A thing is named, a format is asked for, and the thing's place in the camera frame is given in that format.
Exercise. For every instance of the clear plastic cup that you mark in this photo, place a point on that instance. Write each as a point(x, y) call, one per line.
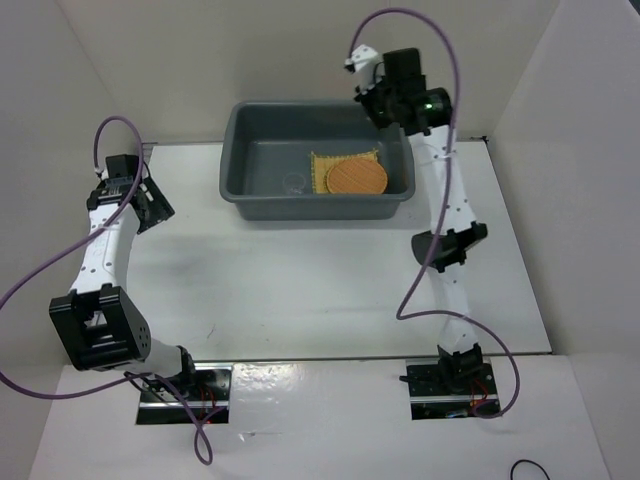
point(294, 184)

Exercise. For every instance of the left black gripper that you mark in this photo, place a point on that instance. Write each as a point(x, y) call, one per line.
point(159, 208)

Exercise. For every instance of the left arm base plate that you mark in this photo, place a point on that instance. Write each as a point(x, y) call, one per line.
point(208, 399)

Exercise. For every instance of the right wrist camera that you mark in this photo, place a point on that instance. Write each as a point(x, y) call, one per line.
point(365, 65)

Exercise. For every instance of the grey plastic bin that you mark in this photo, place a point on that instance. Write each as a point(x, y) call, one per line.
point(265, 140)

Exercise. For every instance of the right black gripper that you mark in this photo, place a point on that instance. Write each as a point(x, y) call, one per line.
point(365, 99)

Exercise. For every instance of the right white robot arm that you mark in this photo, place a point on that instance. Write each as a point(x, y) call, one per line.
point(442, 250)

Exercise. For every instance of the round orange woven tray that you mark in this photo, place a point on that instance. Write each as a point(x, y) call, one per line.
point(357, 176)

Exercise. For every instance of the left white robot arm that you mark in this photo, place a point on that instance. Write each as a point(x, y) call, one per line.
point(98, 324)

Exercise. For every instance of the square bamboo mat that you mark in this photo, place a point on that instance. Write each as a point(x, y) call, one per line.
point(322, 164)

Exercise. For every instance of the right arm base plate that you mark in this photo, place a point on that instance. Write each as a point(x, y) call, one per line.
point(430, 397)

